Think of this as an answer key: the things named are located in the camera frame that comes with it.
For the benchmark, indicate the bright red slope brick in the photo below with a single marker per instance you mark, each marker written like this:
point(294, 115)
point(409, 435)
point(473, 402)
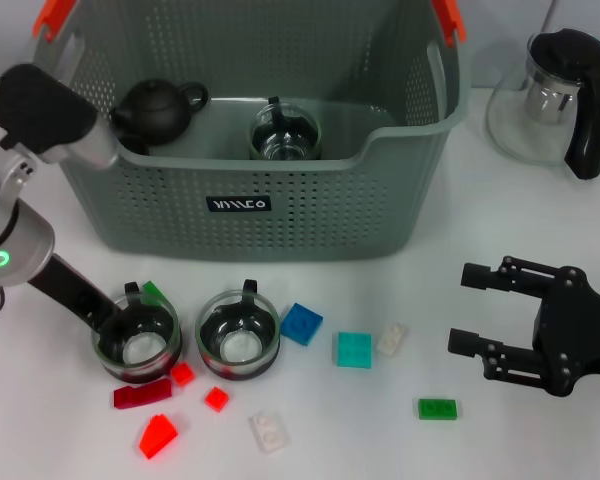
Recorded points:
point(157, 436)

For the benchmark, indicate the black clay teapot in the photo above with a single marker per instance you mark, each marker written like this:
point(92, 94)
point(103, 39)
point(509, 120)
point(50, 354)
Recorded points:
point(155, 107)

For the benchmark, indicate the small red square brick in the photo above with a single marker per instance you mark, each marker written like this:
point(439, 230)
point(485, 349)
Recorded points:
point(216, 398)
point(182, 374)

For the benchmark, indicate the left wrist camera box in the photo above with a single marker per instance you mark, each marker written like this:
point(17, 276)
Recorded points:
point(45, 115)

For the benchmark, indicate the green translucent stepped brick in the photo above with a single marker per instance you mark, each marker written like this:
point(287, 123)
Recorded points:
point(152, 289)

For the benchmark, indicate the dark red long brick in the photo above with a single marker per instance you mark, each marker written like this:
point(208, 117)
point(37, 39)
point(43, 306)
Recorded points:
point(142, 393)

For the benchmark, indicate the white two-stud brick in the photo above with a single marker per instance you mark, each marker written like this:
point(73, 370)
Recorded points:
point(392, 340)
point(269, 434)

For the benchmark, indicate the green two-stud brick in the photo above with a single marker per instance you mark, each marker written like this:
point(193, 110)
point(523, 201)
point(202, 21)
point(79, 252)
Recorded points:
point(437, 409)

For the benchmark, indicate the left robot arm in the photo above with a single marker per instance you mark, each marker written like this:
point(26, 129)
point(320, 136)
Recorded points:
point(15, 235)

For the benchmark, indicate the black clay teacup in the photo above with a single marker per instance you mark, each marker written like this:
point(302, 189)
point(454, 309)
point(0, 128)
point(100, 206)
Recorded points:
point(136, 145)

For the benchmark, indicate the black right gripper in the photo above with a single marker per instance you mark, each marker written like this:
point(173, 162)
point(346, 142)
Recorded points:
point(575, 330)

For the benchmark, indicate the grey perforated storage basket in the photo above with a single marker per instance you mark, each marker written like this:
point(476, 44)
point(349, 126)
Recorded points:
point(305, 220)

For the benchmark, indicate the blue square brick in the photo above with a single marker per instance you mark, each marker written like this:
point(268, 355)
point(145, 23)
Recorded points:
point(302, 324)

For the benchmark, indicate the teal square brick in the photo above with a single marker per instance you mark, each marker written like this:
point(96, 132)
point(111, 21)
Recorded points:
point(354, 350)

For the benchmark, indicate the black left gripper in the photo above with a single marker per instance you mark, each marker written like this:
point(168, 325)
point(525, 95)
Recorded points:
point(70, 290)

